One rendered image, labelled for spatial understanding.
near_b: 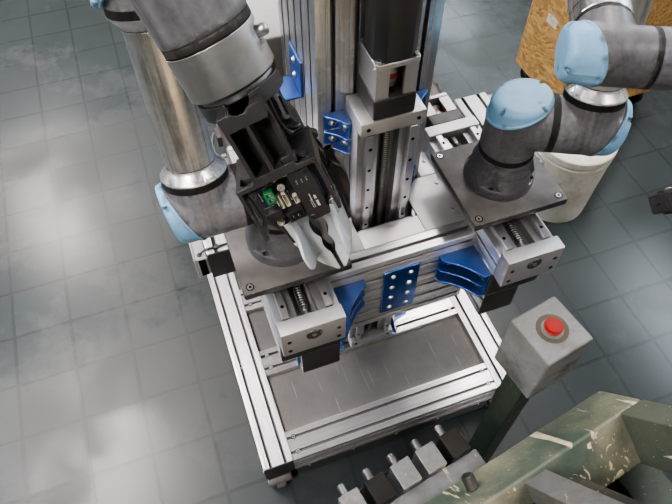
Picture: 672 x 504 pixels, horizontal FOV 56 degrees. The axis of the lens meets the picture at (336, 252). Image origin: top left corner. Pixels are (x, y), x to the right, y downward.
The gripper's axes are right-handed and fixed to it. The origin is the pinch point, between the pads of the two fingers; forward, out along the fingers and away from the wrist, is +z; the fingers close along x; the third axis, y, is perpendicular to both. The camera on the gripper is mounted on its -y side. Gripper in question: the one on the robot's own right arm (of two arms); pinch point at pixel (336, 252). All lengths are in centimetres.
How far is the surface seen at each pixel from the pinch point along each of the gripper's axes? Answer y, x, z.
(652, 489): -17, 29, 94
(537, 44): -226, 89, 92
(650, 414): -20, 33, 75
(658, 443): -16, 32, 78
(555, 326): -40, 25, 65
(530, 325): -42, 21, 64
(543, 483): -13, 10, 72
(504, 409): -52, 9, 99
